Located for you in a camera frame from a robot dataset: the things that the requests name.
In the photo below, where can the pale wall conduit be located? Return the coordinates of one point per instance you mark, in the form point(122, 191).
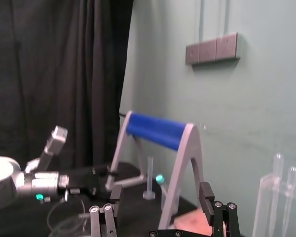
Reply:
point(226, 17)
point(202, 19)

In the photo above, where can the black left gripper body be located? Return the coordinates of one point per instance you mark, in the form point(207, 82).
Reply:
point(86, 181)

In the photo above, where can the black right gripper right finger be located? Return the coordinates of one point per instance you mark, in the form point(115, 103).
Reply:
point(223, 219)

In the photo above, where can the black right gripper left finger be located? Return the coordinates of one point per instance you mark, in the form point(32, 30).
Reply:
point(106, 222)

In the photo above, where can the black curtain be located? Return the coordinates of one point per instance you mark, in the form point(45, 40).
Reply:
point(51, 74)

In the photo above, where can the clear graduated cylinder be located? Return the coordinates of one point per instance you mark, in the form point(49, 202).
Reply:
point(150, 177)

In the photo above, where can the orange-brown board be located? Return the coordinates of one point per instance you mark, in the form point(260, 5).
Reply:
point(190, 221)

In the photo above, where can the grey wall socket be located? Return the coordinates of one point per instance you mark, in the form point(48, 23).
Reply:
point(227, 47)

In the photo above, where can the clear acrylic test tube rack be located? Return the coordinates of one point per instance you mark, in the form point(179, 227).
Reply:
point(269, 205)

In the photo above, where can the clear tube with teal cap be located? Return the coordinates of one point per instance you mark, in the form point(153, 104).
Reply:
point(159, 179)

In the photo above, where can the clear glass test tube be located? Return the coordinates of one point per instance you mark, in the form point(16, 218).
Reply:
point(292, 175)
point(278, 165)

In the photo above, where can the grey stand with blue bar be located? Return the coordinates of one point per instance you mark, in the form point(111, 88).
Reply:
point(185, 160)

